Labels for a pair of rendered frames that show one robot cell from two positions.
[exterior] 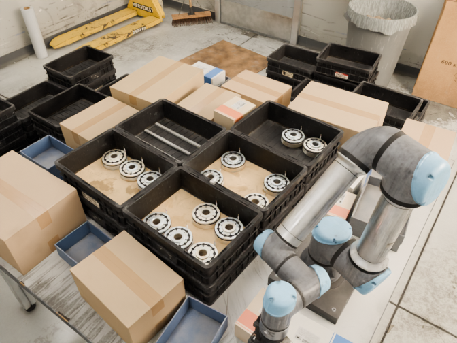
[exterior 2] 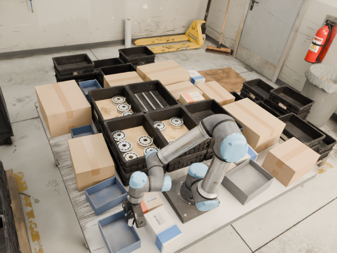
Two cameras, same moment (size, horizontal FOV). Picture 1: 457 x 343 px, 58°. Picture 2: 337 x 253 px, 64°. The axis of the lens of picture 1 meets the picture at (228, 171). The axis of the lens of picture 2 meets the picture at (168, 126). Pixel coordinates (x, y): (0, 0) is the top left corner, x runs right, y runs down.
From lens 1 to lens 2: 0.51 m
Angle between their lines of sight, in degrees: 14
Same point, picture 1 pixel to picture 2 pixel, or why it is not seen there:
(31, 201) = (68, 104)
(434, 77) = not seen: outside the picture
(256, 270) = not seen: hidden behind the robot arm
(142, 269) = (98, 152)
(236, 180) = (172, 132)
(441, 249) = (301, 234)
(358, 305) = (202, 220)
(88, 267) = (75, 142)
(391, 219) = (214, 166)
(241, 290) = not seen: hidden behind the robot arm
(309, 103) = (237, 108)
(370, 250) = (205, 183)
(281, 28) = (269, 71)
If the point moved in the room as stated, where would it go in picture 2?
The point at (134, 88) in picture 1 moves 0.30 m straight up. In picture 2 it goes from (148, 71) to (150, 38)
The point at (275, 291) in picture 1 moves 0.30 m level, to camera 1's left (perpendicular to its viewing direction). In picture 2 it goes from (136, 174) to (80, 151)
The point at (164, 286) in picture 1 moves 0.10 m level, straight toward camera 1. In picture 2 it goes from (104, 163) to (98, 176)
